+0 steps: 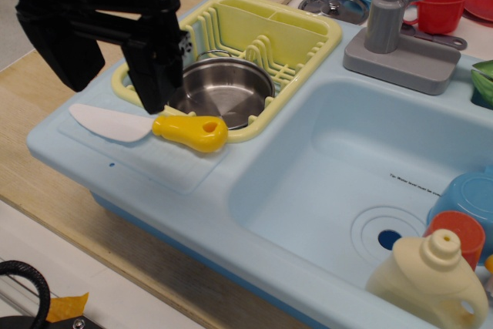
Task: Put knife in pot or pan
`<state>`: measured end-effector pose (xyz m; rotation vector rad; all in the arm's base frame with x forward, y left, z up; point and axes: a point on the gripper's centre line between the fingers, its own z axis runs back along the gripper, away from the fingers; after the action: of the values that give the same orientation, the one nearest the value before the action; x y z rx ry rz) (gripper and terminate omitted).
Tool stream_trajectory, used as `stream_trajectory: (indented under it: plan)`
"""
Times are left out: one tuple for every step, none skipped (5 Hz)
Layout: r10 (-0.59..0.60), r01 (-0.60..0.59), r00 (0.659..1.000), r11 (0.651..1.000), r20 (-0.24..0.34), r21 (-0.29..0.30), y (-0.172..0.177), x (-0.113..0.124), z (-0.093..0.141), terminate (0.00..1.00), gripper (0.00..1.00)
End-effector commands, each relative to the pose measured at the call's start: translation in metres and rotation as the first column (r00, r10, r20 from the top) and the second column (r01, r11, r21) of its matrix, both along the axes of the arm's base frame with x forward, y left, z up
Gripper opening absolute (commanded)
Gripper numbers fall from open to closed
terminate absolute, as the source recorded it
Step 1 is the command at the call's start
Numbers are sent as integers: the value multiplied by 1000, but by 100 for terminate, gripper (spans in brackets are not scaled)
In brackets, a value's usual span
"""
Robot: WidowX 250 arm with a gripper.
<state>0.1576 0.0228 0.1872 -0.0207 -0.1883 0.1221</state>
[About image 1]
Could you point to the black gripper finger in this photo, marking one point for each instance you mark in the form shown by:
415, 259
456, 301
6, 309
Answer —
73, 58
151, 48

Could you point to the stainless steel pot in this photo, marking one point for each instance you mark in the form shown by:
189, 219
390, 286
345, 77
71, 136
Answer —
230, 88

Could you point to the silver pot lid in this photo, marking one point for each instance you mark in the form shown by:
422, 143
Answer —
351, 11

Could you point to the pale yellow dish rack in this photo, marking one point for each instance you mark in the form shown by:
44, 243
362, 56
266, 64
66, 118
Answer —
288, 43

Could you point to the light blue toy sink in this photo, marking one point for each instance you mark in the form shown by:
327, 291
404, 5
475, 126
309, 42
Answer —
295, 212

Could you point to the grey toy faucet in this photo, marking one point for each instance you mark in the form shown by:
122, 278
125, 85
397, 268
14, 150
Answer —
381, 51

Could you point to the yellow tape piece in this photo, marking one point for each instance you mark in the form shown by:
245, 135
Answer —
64, 308

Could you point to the red toy cup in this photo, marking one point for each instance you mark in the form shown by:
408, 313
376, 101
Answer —
437, 16

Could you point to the blue toy bowl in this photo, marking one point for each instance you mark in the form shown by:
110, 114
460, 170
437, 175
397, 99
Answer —
470, 193

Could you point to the cream toy detergent bottle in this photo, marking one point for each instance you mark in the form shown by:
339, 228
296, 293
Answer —
429, 278

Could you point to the orange toy cup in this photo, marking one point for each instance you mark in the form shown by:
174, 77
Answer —
468, 230

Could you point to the yellow handled white toy knife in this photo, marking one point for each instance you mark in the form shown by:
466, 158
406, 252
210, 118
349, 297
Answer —
205, 134

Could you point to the grey toy utensil handle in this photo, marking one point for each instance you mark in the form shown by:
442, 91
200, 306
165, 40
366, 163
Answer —
448, 40

